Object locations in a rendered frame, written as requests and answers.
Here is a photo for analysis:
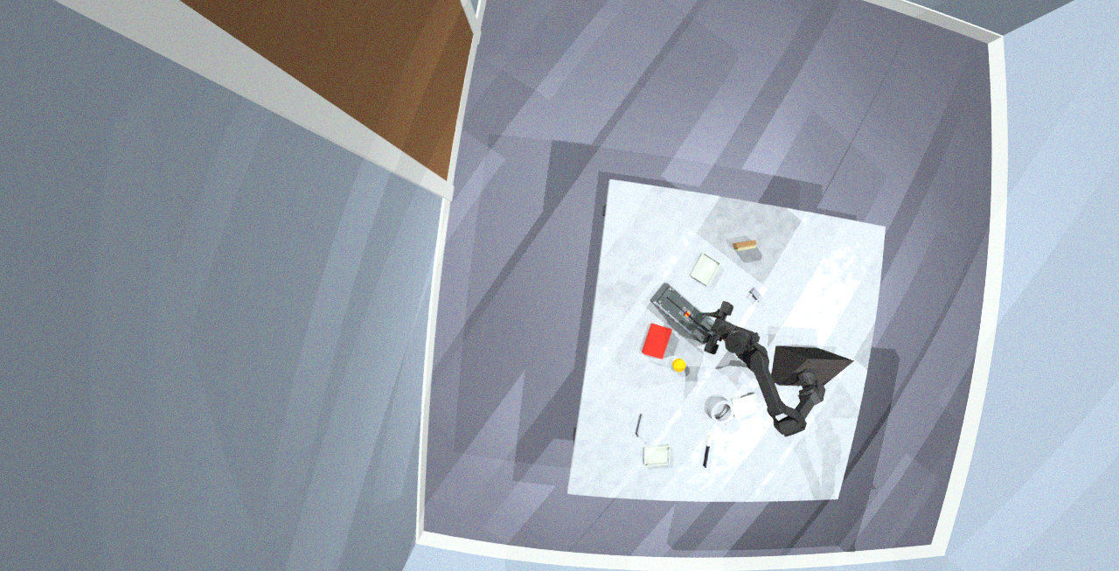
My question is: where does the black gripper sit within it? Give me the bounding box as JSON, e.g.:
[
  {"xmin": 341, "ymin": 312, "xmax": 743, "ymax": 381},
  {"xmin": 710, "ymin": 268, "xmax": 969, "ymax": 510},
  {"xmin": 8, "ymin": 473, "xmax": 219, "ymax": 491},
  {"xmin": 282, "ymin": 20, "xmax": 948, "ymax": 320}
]
[{"xmin": 695, "ymin": 301, "xmax": 739, "ymax": 355}]

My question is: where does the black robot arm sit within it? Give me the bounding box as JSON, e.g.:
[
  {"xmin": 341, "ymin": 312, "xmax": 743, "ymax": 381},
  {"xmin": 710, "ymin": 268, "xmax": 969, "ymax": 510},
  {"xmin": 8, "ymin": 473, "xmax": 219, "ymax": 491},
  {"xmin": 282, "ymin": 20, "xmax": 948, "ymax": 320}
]
[{"xmin": 711, "ymin": 318, "xmax": 825, "ymax": 436}]

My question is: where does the red rectangular block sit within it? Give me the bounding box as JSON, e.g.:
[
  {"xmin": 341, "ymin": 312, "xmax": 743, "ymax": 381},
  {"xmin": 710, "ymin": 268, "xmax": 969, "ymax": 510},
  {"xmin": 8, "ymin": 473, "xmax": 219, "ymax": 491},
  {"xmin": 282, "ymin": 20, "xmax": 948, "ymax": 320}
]
[{"xmin": 642, "ymin": 322, "xmax": 673, "ymax": 359}]

